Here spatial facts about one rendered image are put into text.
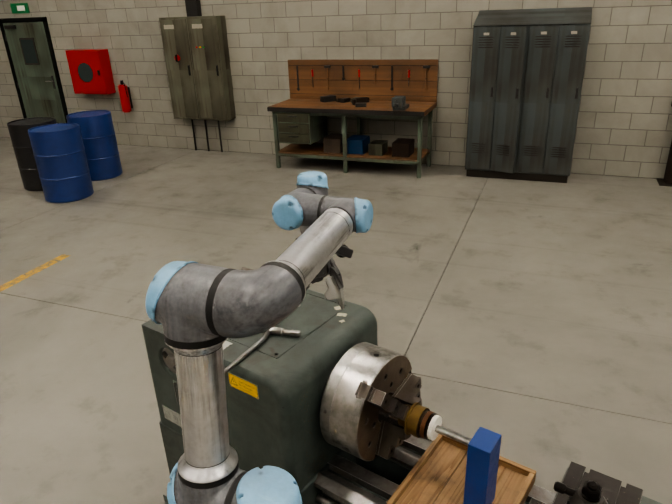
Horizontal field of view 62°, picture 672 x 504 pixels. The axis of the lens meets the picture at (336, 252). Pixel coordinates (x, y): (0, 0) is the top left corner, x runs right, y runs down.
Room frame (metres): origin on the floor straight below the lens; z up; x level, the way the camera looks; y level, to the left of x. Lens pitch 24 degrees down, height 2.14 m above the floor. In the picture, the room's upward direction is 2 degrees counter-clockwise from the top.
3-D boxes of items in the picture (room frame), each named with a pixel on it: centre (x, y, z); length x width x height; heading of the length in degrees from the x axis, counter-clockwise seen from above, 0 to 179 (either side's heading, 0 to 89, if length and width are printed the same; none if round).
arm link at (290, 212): (1.22, 0.08, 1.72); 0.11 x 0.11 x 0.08; 66
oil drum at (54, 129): (6.95, 3.41, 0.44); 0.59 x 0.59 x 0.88
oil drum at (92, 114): (7.90, 3.35, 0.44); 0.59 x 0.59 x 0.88
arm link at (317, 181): (1.31, 0.05, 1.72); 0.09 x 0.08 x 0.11; 156
